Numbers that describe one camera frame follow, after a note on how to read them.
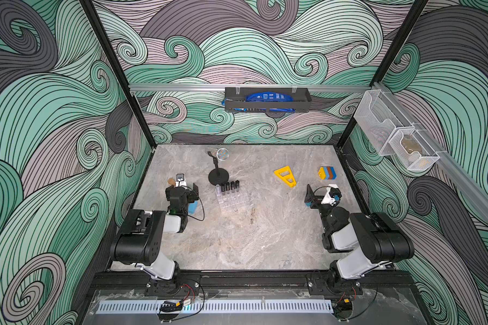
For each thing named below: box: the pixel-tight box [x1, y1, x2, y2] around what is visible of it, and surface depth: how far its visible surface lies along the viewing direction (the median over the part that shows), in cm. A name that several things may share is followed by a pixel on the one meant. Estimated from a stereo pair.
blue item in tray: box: [245, 91, 296, 113], surface depth 94 cm
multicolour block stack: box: [317, 166, 337, 181], surface depth 108 cm
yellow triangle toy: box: [273, 165, 297, 188], surface depth 107 cm
